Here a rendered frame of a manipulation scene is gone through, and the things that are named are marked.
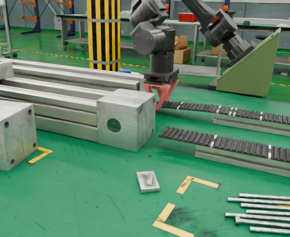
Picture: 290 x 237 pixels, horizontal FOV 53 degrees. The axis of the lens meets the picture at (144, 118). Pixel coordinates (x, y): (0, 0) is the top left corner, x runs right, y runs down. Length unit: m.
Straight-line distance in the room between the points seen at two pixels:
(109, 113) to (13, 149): 0.18
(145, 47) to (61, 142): 0.28
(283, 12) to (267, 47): 7.18
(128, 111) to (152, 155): 0.10
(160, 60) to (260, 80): 0.41
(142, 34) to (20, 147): 0.34
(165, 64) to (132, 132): 0.24
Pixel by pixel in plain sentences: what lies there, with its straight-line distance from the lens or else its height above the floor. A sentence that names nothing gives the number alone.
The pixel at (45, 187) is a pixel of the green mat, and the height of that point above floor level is 0.78.
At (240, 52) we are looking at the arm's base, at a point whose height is 0.90.
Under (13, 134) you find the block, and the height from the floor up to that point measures 0.84.
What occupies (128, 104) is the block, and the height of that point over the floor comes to 0.87.
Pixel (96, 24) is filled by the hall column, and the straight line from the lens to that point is 4.01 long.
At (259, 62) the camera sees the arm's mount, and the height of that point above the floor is 0.89.
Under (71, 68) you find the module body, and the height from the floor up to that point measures 0.86.
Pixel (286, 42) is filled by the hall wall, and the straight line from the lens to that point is 8.20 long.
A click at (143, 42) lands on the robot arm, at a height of 0.97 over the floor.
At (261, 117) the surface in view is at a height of 0.81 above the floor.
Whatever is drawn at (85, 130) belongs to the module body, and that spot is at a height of 0.80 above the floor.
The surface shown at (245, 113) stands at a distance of 0.75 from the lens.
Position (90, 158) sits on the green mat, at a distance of 0.56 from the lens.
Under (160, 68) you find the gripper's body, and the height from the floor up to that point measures 0.91.
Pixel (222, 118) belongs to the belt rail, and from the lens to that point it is 0.74.
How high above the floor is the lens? 1.05
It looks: 22 degrees down
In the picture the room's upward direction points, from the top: 2 degrees clockwise
